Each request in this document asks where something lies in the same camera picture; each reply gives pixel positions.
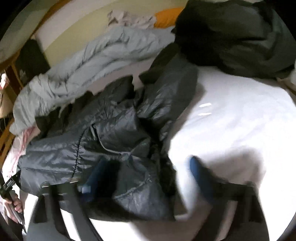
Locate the checkered overhead bed sheet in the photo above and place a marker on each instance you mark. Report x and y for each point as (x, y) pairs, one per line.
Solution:
(23, 26)

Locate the black hanging bag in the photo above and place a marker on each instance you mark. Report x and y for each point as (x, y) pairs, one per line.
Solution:
(31, 62)

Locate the light grey-blue duvet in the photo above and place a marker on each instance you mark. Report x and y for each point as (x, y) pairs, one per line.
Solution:
(68, 80)

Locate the orange pillow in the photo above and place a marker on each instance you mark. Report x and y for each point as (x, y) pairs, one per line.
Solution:
(167, 18)

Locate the wooden bunk bed frame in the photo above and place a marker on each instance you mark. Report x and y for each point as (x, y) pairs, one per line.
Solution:
(12, 87)

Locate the dark green down coat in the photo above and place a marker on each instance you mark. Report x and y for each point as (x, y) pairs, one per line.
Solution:
(238, 37)

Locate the crumpled grey cloth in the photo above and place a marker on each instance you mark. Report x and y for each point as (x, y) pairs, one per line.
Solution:
(126, 19)

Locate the black quilted puffer jacket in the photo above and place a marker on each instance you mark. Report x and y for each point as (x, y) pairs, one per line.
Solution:
(118, 135)

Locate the pink white cloth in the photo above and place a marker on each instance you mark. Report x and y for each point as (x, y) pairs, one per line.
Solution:
(18, 149)

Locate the person's left hand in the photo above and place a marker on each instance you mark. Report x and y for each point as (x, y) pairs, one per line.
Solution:
(16, 202)

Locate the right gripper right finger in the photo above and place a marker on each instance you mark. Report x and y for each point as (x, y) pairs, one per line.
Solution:
(248, 222)

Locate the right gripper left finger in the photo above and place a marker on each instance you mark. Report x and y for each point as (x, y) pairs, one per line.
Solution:
(47, 223)

